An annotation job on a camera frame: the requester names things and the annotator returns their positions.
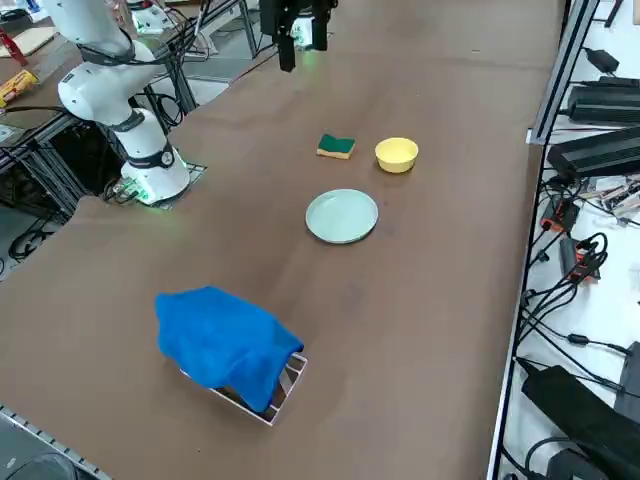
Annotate black power brick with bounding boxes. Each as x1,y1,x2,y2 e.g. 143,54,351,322
521,363,640,480

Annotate power strip with red switches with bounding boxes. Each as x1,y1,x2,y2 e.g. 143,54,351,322
541,196,582,233

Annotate grey power box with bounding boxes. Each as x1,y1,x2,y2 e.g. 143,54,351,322
546,124,640,180

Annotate small yellow dish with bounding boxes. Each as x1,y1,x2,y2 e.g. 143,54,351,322
374,137,420,175

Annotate clear acrylic rack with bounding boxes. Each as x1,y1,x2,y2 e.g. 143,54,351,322
178,351,310,428

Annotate blue cloth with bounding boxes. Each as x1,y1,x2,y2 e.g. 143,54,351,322
153,284,306,415

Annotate green and yellow sponge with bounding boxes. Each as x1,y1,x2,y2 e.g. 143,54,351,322
316,132,358,162

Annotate bare circuit board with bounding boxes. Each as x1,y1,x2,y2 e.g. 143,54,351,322
589,173,640,214

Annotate black and orange adapter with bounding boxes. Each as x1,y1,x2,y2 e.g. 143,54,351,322
558,232,609,285

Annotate pale green plate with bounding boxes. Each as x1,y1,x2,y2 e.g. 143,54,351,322
305,188,380,246

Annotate small black power adapter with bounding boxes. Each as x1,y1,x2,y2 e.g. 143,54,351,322
583,47,622,75

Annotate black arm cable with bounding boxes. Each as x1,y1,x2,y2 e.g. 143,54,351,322
77,29,201,67

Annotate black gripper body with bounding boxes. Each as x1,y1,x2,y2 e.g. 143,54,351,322
259,0,337,36

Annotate tan cardboard sheet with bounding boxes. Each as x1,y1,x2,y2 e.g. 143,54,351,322
0,24,57,60

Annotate yellow snack packet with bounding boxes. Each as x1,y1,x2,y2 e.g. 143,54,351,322
0,68,40,109

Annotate aluminium post with bracket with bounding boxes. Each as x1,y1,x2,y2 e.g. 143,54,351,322
526,0,601,147

